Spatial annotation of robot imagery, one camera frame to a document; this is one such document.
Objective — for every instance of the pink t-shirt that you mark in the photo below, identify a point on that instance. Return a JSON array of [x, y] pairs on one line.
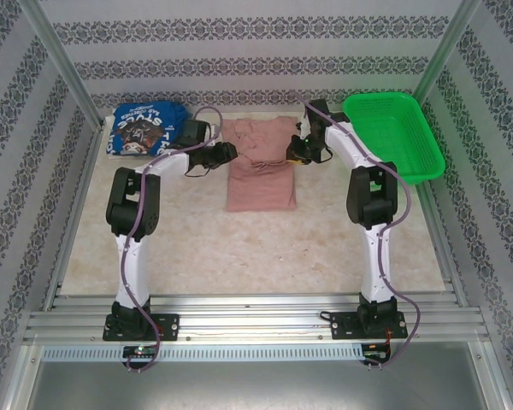
[[261, 183]]

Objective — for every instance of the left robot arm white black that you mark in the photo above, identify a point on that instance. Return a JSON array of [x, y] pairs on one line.
[[130, 265]]

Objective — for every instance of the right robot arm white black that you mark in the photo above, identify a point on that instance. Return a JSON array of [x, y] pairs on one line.
[[376, 265]]

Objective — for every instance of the blue printed folded t-shirt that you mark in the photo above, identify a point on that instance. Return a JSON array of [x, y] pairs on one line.
[[177, 124]]

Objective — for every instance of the green plastic basket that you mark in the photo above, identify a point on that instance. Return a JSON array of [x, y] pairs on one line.
[[393, 132]]

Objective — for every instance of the grey metal shelf panel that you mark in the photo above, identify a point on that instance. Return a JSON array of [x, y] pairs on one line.
[[256, 384]]

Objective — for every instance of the aluminium side rail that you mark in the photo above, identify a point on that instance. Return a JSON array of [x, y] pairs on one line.
[[434, 205], [85, 179]]

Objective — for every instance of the aluminium frame post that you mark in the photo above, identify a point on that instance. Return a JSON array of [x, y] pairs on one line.
[[60, 60], [449, 42]]

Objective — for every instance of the aluminium extrusion rail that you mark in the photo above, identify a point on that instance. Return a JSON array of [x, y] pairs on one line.
[[248, 320]]

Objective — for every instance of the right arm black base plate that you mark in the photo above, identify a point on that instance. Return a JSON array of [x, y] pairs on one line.
[[346, 326]]

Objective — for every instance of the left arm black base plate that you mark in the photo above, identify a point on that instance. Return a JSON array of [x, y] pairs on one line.
[[166, 326]]

